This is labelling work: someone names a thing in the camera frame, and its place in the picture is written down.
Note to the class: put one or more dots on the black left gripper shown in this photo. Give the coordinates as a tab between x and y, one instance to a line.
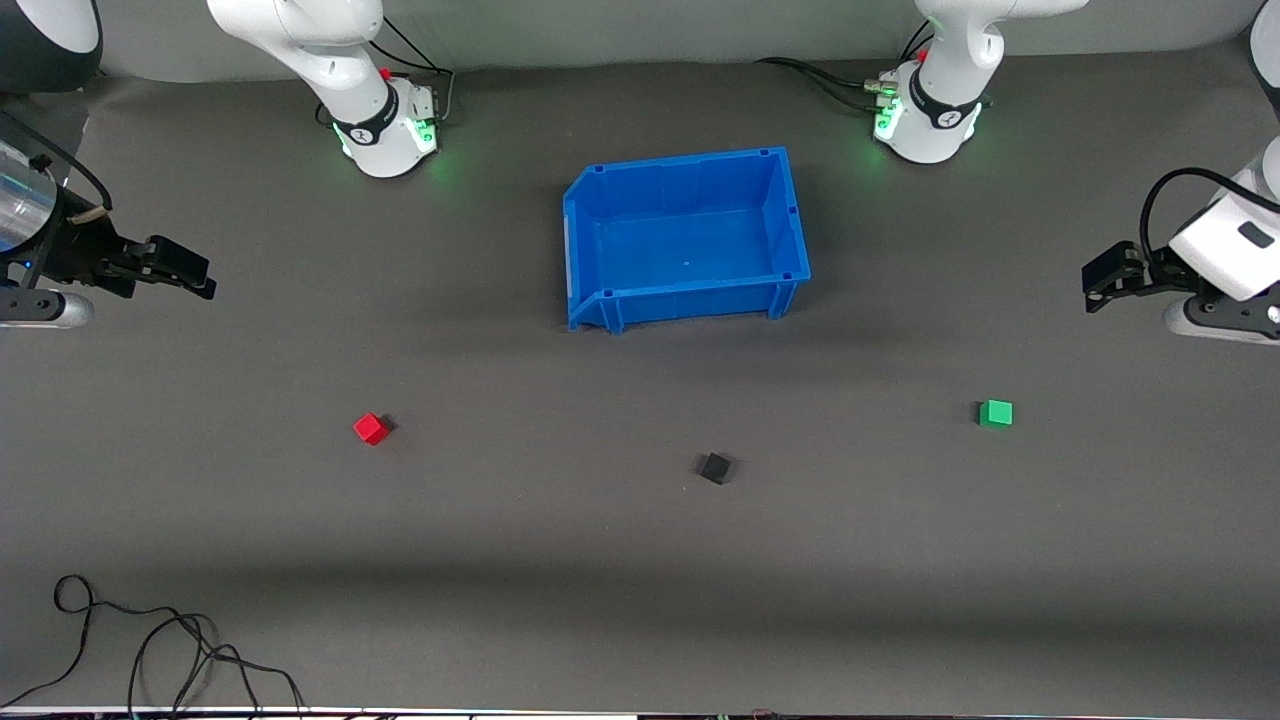
1146	277

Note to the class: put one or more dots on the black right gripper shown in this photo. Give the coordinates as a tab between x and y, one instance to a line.
75	252

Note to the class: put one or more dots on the small green cube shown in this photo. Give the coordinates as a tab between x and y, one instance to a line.
996	413

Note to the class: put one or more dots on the small red cube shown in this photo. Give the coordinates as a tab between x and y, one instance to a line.
371	429

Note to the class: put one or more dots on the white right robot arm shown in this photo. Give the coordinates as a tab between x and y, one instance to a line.
340	60

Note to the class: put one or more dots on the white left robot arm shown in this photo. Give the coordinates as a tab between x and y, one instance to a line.
945	110

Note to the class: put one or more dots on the small black cube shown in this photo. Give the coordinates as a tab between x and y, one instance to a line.
715	467

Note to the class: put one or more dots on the dark grey table mat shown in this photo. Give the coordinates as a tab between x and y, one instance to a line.
900	600

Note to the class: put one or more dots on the blue plastic storage bin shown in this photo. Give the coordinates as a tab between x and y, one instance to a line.
690	240

